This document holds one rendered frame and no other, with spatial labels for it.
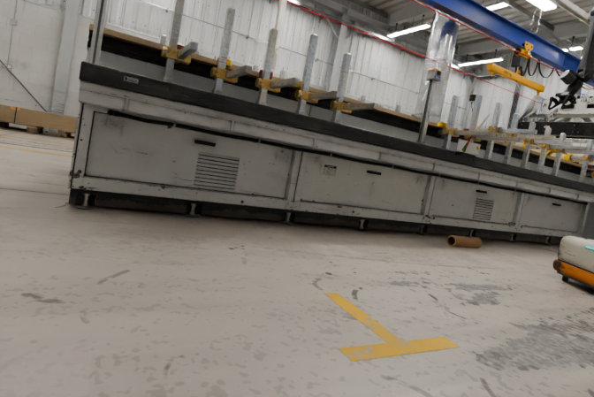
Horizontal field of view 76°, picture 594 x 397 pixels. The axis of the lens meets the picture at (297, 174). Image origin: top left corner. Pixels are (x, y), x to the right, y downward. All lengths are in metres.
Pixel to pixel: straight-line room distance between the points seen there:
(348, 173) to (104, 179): 1.56
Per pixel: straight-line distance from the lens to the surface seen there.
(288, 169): 2.47
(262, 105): 2.08
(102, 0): 2.01
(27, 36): 9.29
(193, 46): 1.72
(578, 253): 2.76
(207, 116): 2.03
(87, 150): 2.17
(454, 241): 3.17
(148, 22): 9.41
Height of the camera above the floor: 0.47
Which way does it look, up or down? 3 degrees down
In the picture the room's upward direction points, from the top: 10 degrees clockwise
